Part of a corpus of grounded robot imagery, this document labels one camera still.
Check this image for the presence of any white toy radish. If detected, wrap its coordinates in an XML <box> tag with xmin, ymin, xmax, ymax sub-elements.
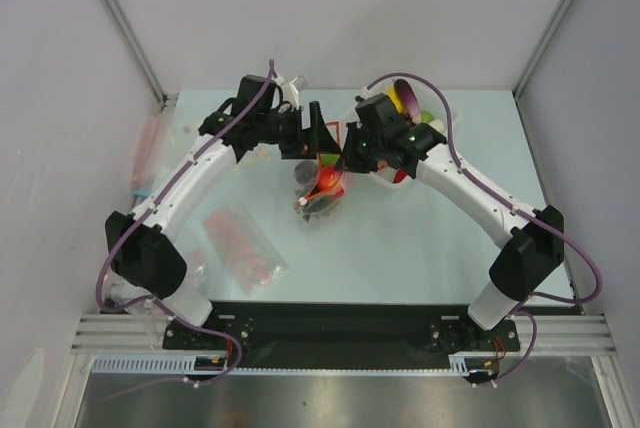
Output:
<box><xmin>420</xmin><ymin>110</ymin><xmax>446</xmax><ymax>134</ymax></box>

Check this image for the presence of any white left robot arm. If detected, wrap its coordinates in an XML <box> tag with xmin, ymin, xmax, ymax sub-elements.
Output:
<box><xmin>103</xmin><ymin>101</ymin><xmax>340</xmax><ymax>348</ymax></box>

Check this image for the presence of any green toy melon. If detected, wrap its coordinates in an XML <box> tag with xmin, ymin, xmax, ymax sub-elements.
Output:
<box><xmin>320</xmin><ymin>154</ymin><xmax>340</xmax><ymax>166</ymax></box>

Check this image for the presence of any aluminium frame post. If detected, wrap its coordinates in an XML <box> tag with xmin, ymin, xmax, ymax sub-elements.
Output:
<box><xmin>512</xmin><ymin>0</ymin><xmax>577</xmax><ymax>103</ymax></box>
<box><xmin>99</xmin><ymin>0</ymin><xmax>167</xmax><ymax>109</ymax></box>

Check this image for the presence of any left aluminium frame post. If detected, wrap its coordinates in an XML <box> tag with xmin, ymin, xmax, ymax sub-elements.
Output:
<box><xmin>99</xmin><ymin>0</ymin><xmax>167</xmax><ymax>109</ymax></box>

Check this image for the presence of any clear red-zipper zip bag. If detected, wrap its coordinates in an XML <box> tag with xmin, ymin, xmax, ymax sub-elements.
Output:
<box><xmin>292</xmin><ymin>120</ymin><xmax>350</xmax><ymax>225</ymax></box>

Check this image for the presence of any purple toy eggplant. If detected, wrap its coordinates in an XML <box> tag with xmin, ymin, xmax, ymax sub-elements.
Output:
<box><xmin>394</xmin><ymin>79</ymin><xmax>421</xmax><ymax>123</ymax></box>

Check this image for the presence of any red toy chili pepper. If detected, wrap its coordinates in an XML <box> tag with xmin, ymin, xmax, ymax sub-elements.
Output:
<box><xmin>393</xmin><ymin>170</ymin><xmax>408</xmax><ymax>184</ymax></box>

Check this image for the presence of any slotted white cable duct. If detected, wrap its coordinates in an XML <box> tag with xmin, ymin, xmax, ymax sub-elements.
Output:
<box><xmin>92</xmin><ymin>354</ymin><xmax>498</xmax><ymax>377</ymax></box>

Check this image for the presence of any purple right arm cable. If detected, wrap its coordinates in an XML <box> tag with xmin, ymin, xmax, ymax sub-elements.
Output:
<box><xmin>355</xmin><ymin>71</ymin><xmax>604</xmax><ymax>389</ymax></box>

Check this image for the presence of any white perforated plastic basket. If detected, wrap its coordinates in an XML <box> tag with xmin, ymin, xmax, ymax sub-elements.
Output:
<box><xmin>359</xmin><ymin>73</ymin><xmax>462</xmax><ymax>190</ymax></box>

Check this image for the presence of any orange toy pineapple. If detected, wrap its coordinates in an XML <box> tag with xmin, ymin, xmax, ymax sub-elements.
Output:
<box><xmin>300</xmin><ymin>196</ymin><xmax>341</xmax><ymax>224</ymax></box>

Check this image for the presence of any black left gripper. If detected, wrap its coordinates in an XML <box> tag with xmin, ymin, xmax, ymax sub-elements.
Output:
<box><xmin>256</xmin><ymin>102</ymin><xmax>341</xmax><ymax>160</ymax></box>

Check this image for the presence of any red toy apple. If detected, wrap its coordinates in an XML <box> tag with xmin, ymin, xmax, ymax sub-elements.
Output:
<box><xmin>315</xmin><ymin>165</ymin><xmax>344</xmax><ymax>196</ymax></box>

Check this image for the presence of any clear pink-dotted zip bag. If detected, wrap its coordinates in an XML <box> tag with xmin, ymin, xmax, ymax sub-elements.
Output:
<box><xmin>201</xmin><ymin>201</ymin><xmax>289</xmax><ymax>295</ymax></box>

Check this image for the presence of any clear red-patterned zip bag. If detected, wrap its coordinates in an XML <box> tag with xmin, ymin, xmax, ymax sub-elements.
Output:
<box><xmin>186</xmin><ymin>249</ymin><xmax>210</xmax><ymax>295</ymax></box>

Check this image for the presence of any right aluminium frame post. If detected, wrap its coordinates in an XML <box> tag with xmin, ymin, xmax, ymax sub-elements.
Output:
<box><xmin>512</xmin><ymin>0</ymin><xmax>577</xmax><ymax>103</ymax></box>

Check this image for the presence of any yellow toy pear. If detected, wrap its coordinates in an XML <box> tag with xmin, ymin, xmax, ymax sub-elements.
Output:
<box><xmin>387</xmin><ymin>87</ymin><xmax>402</xmax><ymax>111</ymax></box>

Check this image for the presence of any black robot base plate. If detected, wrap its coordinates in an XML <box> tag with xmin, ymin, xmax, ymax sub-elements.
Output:
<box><xmin>162</xmin><ymin>301</ymin><xmax>520</xmax><ymax>366</ymax></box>

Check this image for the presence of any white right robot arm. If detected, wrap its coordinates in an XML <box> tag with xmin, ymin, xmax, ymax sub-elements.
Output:
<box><xmin>337</xmin><ymin>122</ymin><xmax>565</xmax><ymax>349</ymax></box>

